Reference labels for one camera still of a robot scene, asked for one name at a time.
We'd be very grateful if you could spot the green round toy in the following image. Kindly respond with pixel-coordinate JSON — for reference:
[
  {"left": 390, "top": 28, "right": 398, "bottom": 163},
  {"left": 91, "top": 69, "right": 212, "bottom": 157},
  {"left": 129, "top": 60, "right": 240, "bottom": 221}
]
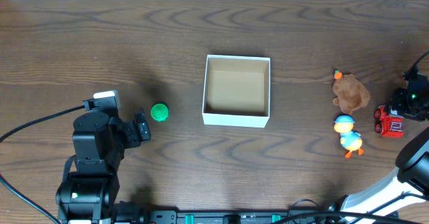
[{"left": 150, "top": 103, "right": 169, "bottom": 122}]

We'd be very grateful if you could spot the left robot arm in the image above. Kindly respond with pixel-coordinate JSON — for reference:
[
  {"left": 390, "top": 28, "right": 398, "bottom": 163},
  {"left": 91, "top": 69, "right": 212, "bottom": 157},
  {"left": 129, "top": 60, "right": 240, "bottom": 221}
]
[{"left": 56, "top": 111, "right": 151, "bottom": 223}]

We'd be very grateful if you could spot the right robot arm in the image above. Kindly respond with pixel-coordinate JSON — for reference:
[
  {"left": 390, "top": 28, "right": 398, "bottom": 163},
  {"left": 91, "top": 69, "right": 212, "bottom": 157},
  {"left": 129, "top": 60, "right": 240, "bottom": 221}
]
[{"left": 337, "top": 66, "right": 428, "bottom": 223}]

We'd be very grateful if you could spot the white cardboard box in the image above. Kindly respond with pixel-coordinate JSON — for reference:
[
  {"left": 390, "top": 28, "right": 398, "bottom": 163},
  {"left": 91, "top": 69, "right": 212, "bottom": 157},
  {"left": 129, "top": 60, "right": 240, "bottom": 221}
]
[{"left": 202, "top": 55, "right": 271, "bottom": 128}]

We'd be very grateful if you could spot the right black cable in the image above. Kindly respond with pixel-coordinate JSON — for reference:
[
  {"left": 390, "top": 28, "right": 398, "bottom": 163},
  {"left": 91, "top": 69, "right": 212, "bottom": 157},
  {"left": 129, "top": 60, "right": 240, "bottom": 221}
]
[{"left": 404, "top": 51, "right": 429, "bottom": 79}]

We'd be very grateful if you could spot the brown plush toy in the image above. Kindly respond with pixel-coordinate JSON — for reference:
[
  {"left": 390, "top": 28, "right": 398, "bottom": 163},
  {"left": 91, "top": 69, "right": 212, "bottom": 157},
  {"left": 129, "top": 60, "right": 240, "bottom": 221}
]
[{"left": 332, "top": 70, "right": 370, "bottom": 115}]

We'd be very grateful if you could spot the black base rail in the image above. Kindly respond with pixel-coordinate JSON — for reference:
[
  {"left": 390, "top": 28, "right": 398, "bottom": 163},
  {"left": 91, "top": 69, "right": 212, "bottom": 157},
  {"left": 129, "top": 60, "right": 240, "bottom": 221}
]
[{"left": 113, "top": 209, "right": 400, "bottom": 224}]

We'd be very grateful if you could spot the duck toy with blue hat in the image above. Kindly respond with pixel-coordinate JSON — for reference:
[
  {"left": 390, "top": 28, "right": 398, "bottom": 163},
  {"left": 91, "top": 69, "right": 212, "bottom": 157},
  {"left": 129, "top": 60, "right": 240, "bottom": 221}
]
[{"left": 333, "top": 115, "right": 364, "bottom": 158}]

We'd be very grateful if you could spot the red toy truck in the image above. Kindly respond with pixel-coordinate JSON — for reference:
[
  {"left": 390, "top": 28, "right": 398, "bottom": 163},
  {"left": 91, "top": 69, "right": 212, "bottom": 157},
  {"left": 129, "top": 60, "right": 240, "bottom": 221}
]
[{"left": 374, "top": 105, "right": 404, "bottom": 138}]

